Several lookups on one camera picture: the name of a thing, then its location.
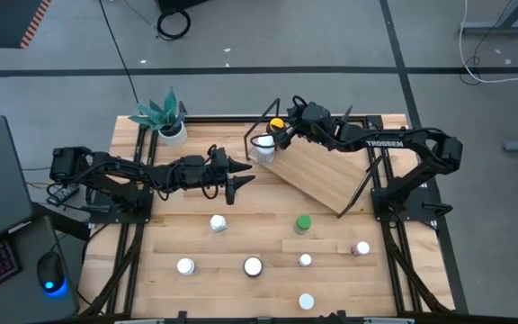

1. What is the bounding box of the black computer mouse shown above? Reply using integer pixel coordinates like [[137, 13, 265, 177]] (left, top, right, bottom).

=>
[[36, 250, 67, 294]]

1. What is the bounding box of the black aluminium table frame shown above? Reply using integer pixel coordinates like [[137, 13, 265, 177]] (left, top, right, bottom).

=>
[[78, 101, 456, 324]]

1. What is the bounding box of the green bottle green cap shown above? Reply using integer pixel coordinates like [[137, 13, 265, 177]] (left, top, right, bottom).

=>
[[293, 214, 313, 236]]

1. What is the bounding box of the slim white pill bottle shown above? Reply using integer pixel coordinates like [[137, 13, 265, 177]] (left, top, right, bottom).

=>
[[176, 257, 197, 276]]

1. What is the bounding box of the amber bottle yellow cap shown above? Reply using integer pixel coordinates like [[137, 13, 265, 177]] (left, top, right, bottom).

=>
[[267, 117, 286, 135]]

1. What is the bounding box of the wooden shelf black metal frame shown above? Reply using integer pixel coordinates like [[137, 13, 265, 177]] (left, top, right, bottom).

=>
[[243, 97, 384, 220]]

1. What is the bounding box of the large white pill bottle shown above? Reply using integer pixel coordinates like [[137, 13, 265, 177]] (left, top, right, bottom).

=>
[[254, 132, 277, 166]]

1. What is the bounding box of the orange bottle white cap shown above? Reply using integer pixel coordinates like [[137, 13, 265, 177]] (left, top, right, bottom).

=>
[[298, 292, 316, 311]]

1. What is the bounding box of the long black floor cable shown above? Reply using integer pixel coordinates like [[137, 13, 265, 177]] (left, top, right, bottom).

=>
[[98, 0, 142, 105]]

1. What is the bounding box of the black lower desk surface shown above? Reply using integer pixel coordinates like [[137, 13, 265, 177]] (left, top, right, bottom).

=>
[[0, 215, 80, 324]]

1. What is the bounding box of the black power adapter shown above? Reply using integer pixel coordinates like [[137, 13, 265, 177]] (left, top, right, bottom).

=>
[[45, 182, 80, 208]]

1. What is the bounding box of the grey metal desk leg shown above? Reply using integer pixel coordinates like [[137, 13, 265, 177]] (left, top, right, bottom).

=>
[[460, 0, 518, 36]]

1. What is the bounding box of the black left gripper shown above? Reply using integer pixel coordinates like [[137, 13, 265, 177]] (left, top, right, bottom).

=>
[[185, 147, 257, 206]]

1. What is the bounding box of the snake plant in white pot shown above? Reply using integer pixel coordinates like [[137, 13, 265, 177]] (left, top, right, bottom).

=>
[[127, 86, 189, 148]]

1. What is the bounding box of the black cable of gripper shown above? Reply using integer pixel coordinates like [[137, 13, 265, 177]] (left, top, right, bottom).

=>
[[248, 132, 287, 152], [199, 143, 221, 202]]

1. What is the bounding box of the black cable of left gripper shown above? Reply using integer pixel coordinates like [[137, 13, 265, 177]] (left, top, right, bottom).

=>
[[199, 143, 221, 202]]

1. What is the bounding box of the coiled black floor cable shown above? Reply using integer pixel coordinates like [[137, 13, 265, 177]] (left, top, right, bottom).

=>
[[156, 7, 192, 41]]

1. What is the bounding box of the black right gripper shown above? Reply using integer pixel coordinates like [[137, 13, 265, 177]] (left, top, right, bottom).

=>
[[277, 101, 335, 151]]

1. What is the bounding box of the white floor cable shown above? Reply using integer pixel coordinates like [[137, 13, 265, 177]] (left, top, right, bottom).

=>
[[459, 0, 518, 85]]

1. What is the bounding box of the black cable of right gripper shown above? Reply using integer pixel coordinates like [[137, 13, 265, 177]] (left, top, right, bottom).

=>
[[248, 132, 287, 152]]

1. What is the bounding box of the pink bottle white cap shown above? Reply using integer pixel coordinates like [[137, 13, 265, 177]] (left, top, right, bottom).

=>
[[351, 240, 371, 257]]

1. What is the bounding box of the thin black floor cable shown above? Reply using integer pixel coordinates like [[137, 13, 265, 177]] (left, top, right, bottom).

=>
[[459, 55, 483, 86]]

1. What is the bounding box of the wide brown bottle white cap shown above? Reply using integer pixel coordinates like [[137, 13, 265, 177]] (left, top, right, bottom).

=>
[[242, 256, 264, 278]]

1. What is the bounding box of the white bottle blue label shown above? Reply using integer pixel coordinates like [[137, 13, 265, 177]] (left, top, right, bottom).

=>
[[209, 214, 228, 234]]

